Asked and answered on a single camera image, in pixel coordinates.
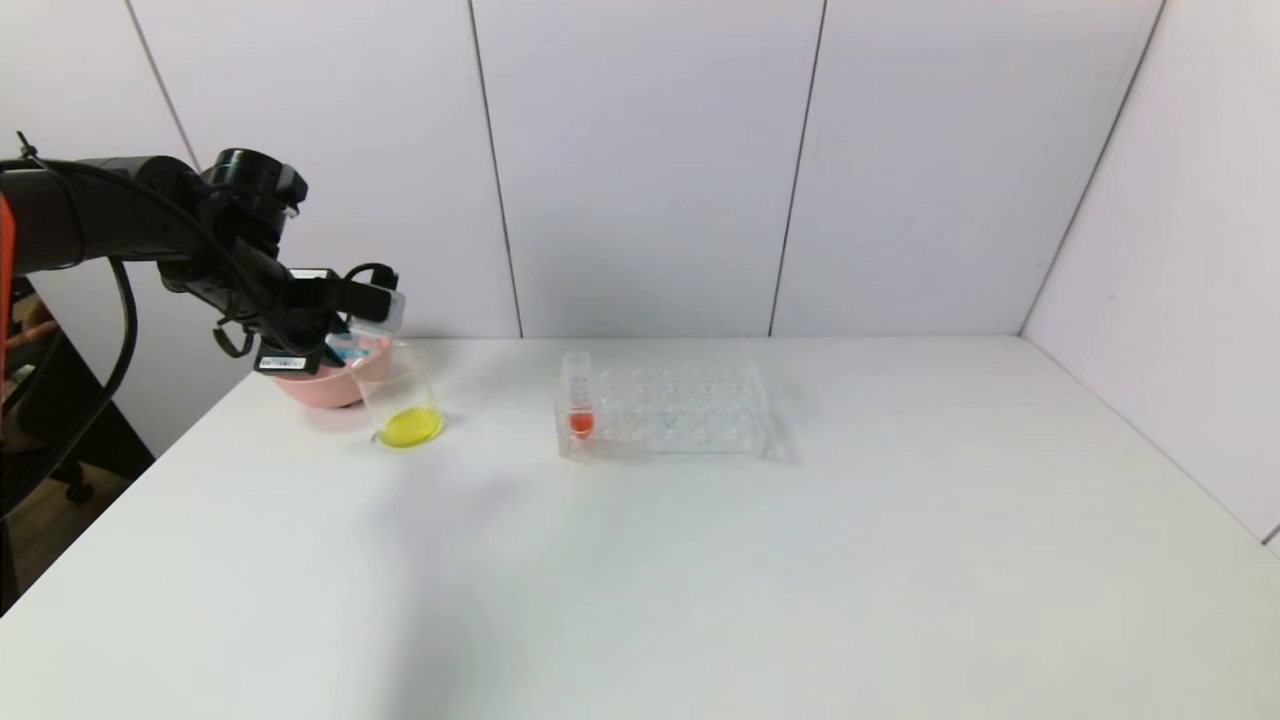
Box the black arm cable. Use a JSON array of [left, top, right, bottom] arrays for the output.
[[0, 258, 138, 521]]

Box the pink bowl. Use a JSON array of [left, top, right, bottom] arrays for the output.
[[272, 330, 394, 409]]

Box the bystander hand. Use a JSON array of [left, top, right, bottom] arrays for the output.
[[10, 300, 61, 346]]

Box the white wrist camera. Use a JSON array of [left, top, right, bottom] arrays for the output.
[[343, 263, 406, 333]]

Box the test tube with red pigment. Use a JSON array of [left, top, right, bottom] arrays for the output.
[[563, 350, 597, 442]]

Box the test tube with blue pigment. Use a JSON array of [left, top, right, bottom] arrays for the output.
[[325, 332, 391, 366]]

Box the clear glass beaker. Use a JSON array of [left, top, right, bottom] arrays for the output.
[[352, 343, 444, 450]]

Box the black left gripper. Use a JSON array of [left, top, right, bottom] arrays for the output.
[[253, 299, 371, 376]]

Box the clear plastic test tube rack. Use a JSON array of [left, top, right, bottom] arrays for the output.
[[556, 364, 769, 461]]

